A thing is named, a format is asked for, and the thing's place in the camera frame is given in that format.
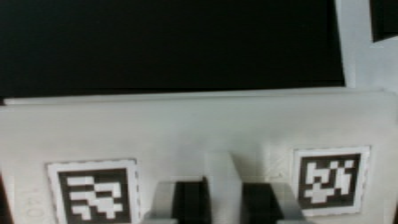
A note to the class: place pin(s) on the white cabinet door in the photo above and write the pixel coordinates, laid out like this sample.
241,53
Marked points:
96,151

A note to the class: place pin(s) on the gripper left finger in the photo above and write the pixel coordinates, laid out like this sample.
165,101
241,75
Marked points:
190,202

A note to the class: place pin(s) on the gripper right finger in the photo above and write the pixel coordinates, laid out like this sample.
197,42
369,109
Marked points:
259,206

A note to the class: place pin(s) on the white U-shaped obstacle fence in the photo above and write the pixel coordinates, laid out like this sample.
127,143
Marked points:
367,56

